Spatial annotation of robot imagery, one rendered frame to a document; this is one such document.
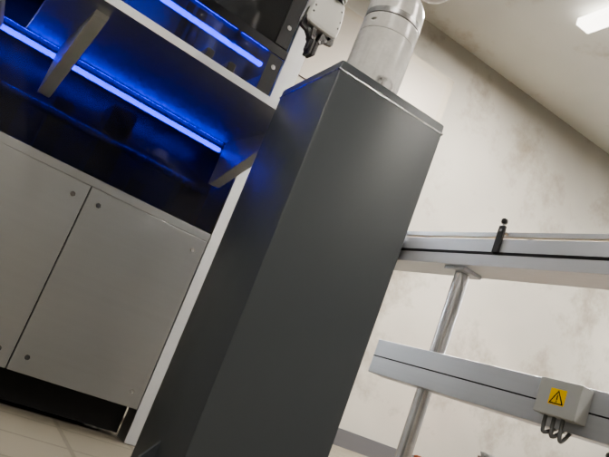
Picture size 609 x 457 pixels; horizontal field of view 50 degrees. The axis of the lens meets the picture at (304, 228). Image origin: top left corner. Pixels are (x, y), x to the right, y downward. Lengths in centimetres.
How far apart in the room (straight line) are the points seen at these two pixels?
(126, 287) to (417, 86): 376
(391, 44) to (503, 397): 104
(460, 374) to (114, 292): 103
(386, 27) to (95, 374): 111
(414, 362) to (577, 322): 424
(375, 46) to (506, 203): 445
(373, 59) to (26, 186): 90
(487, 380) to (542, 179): 419
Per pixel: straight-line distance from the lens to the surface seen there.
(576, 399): 175
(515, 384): 192
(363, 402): 493
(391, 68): 133
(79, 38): 155
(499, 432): 582
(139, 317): 181
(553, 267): 195
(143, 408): 187
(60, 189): 175
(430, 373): 213
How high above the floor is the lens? 31
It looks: 13 degrees up
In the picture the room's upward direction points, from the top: 21 degrees clockwise
